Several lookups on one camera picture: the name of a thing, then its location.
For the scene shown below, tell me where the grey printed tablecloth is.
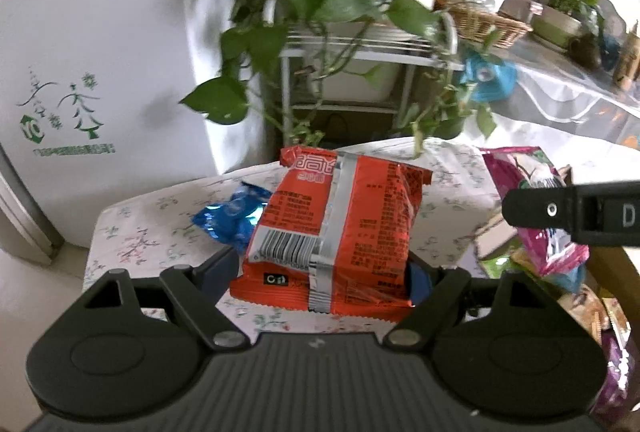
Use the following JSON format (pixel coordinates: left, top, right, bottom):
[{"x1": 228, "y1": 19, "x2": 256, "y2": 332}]
[{"x1": 450, "y1": 46, "x2": 640, "y2": 173}]

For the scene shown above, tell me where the wicker basket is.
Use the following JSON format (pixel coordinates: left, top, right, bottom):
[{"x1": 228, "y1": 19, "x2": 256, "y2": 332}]
[{"x1": 447, "y1": 2, "x2": 533, "y2": 48}]

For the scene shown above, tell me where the magenta snack packet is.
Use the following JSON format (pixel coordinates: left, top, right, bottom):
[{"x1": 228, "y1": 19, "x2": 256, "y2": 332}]
[{"x1": 480, "y1": 147, "x2": 591, "y2": 297}]

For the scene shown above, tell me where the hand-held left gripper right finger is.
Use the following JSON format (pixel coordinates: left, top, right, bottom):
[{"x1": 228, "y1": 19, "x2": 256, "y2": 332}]
[{"x1": 384, "y1": 262, "x2": 546, "y2": 353}]

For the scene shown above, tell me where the green planter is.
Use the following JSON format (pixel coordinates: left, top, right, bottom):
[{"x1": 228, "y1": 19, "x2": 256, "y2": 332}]
[{"x1": 530, "y1": 4, "x2": 586, "y2": 50}]

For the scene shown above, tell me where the white metal plant stand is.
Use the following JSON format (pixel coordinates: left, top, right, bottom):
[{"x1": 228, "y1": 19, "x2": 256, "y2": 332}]
[{"x1": 277, "y1": 19, "x2": 468, "y2": 147}]

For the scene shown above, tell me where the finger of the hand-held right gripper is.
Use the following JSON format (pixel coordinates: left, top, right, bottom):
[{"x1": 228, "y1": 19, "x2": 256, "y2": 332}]
[{"x1": 501, "y1": 184, "x2": 576, "y2": 233}]

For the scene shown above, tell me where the green snack packet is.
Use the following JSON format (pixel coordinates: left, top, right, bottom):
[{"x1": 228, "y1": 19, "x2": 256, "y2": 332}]
[{"x1": 480, "y1": 254, "x2": 521, "y2": 280}]

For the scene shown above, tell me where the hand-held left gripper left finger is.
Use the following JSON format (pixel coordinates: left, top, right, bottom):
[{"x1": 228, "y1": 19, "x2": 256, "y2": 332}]
[{"x1": 85, "y1": 246, "x2": 248, "y2": 353}]

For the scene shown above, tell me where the dark brown pot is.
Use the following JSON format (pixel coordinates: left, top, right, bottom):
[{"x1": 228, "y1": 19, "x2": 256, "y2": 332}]
[{"x1": 567, "y1": 34, "x2": 601, "y2": 70}]

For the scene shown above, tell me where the red snack packet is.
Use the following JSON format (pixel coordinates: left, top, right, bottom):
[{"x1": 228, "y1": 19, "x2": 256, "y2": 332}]
[{"x1": 229, "y1": 147, "x2": 435, "y2": 325}]

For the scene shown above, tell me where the white refrigerator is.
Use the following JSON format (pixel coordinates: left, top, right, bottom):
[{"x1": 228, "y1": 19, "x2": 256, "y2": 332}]
[{"x1": 0, "y1": 0, "x2": 281, "y2": 263}]

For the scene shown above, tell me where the purple snack packet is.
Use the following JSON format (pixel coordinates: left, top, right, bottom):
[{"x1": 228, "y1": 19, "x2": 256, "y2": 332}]
[{"x1": 590, "y1": 327, "x2": 640, "y2": 415}]

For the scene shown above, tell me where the cream croissant print snack packet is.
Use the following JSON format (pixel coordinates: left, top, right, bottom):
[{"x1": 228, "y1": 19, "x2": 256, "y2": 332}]
[{"x1": 570, "y1": 287, "x2": 631, "y2": 343}]

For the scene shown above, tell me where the blue foil snack packet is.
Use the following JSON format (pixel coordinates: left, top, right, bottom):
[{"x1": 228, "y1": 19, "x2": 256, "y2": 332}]
[{"x1": 192, "y1": 182, "x2": 273, "y2": 255}]

